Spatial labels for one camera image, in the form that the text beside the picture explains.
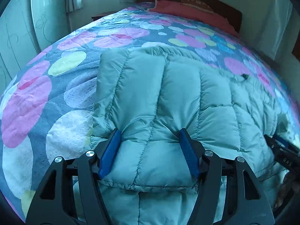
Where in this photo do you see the light green puffer jacket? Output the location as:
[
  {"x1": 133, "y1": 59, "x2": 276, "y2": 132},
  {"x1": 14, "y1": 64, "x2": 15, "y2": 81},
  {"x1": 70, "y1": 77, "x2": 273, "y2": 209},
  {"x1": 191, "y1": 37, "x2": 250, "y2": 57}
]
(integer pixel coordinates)
[{"x1": 81, "y1": 46, "x2": 289, "y2": 224}]

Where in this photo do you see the person's hand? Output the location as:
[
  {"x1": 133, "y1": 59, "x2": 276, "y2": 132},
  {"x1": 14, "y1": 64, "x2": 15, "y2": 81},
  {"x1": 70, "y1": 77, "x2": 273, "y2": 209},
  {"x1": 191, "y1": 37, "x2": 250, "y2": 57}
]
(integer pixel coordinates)
[{"x1": 273, "y1": 172, "x2": 299, "y2": 209}]

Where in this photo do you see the colourful circle pattern bedspread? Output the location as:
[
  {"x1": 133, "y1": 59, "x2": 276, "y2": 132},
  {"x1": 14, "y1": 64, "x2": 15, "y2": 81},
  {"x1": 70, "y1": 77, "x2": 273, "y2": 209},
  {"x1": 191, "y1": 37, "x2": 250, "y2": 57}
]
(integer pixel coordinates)
[{"x1": 1, "y1": 3, "x2": 299, "y2": 219}]

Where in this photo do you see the brown embroidered pillow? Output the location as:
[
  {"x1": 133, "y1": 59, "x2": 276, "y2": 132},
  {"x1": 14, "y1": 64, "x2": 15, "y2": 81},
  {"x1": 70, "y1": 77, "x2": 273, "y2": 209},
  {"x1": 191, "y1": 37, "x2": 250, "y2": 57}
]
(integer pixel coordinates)
[{"x1": 181, "y1": 0, "x2": 214, "y2": 13}]

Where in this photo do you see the red blanket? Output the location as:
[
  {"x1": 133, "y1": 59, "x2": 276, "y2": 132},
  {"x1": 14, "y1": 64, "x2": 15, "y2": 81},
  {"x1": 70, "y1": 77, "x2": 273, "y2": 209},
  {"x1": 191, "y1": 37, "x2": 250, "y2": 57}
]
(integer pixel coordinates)
[{"x1": 149, "y1": 0, "x2": 239, "y2": 37}]

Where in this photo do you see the glass door wardrobe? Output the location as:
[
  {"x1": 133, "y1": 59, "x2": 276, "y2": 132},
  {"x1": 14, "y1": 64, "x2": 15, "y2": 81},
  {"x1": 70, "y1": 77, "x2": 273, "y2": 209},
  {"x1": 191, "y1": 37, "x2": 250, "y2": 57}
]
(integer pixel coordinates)
[{"x1": 1, "y1": 0, "x2": 70, "y2": 92}]

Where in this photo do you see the wooden nightstand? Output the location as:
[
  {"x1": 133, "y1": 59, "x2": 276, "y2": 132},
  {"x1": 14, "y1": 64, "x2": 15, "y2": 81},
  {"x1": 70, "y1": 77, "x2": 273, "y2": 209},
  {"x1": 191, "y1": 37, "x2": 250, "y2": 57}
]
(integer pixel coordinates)
[{"x1": 91, "y1": 11, "x2": 115, "y2": 21}]

